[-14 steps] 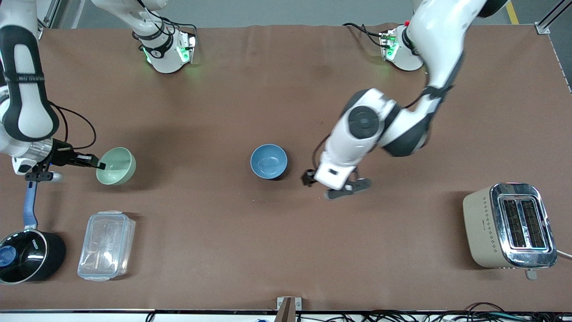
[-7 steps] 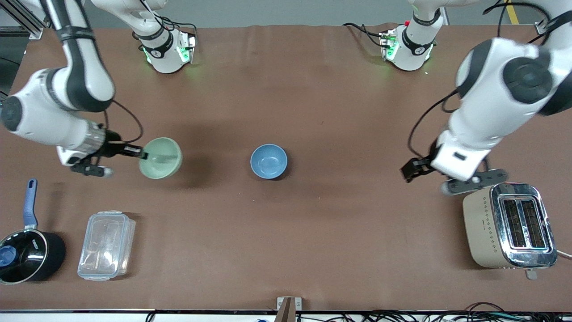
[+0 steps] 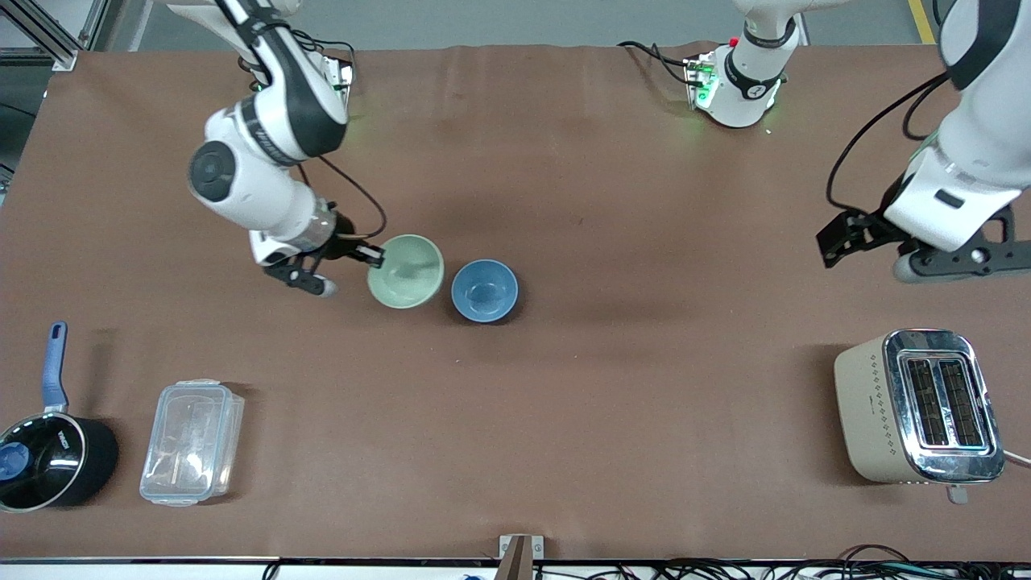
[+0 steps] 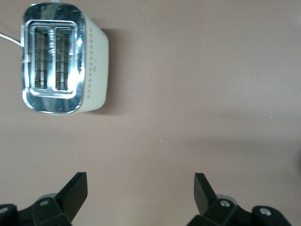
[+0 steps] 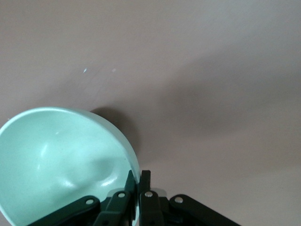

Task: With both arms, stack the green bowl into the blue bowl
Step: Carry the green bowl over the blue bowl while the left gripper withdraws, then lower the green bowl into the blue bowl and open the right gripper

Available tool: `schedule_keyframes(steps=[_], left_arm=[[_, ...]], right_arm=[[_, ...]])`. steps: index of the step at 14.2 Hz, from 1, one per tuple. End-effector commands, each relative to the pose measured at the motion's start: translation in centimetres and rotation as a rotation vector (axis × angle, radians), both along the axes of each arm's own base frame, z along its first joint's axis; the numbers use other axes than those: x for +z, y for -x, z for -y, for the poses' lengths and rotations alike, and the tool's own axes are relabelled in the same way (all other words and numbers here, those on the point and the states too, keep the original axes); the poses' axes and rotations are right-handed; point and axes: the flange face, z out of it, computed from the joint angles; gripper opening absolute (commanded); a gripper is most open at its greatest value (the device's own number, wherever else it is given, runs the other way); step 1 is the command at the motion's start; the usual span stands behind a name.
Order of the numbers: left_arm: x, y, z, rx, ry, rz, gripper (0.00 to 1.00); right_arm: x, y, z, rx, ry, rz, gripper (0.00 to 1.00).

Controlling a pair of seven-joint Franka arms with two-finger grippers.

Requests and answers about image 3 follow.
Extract green bowl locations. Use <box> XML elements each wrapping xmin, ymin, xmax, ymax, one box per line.
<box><xmin>366</xmin><ymin>234</ymin><xmax>445</xmax><ymax>310</ymax></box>

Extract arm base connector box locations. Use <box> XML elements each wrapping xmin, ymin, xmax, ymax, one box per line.
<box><xmin>683</xmin><ymin>52</ymin><xmax>719</xmax><ymax>111</ymax></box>
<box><xmin>321</xmin><ymin>53</ymin><xmax>356</xmax><ymax>106</ymax></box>

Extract blue bowl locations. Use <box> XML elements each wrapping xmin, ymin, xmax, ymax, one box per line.
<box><xmin>450</xmin><ymin>259</ymin><xmax>520</xmax><ymax>324</ymax></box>

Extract beige and chrome toaster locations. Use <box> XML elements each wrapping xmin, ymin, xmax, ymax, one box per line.
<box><xmin>833</xmin><ymin>328</ymin><xmax>1007</xmax><ymax>506</ymax></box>

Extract clear plastic food container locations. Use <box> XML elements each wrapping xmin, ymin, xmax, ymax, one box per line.
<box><xmin>139</xmin><ymin>379</ymin><xmax>246</xmax><ymax>508</ymax></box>

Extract glass saucepan lid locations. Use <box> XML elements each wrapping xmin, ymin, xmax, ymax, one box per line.
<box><xmin>0</xmin><ymin>414</ymin><xmax>86</xmax><ymax>511</ymax></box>

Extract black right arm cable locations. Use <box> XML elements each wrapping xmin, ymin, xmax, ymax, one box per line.
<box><xmin>296</xmin><ymin>153</ymin><xmax>389</xmax><ymax>241</ymax></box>

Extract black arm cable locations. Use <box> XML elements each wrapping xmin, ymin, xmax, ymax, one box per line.
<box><xmin>296</xmin><ymin>153</ymin><xmax>389</xmax><ymax>241</ymax></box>
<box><xmin>825</xmin><ymin>71</ymin><xmax>951</xmax><ymax>215</ymax></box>

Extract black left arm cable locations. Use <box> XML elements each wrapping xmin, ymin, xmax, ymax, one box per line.
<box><xmin>825</xmin><ymin>71</ymin><xmax>951</xmax><ymax>215</ymax></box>

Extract black saucepan with blue handle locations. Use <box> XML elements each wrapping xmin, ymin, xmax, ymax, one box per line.
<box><xmin>0</xmin><ymin>321</ymin><xmax>121</xmax><ymax>514</ymax></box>

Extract black base cables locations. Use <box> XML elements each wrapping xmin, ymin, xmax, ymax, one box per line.
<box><xmin>617</xmin><ymin>39</ymin><xmax>698</xmax><ymax>88</ymax></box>

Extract aluminium frame profile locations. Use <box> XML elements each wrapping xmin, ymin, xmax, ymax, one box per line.
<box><xmin>0</xmin><ymin>0</ymin><xmax>112</xmax><ymax>72</ymax></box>

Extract metal table edge bracket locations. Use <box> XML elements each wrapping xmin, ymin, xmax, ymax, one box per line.
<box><xmin>498</xmin><ymin>533</ymin><xmax>545</xmax><ymax>580</ymax></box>

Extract black cable bundle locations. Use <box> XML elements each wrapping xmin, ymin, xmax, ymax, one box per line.
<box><xmin>532</xmin><ymin>545</ymin><xmax>1031</xmax><ymax>580</ymax></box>

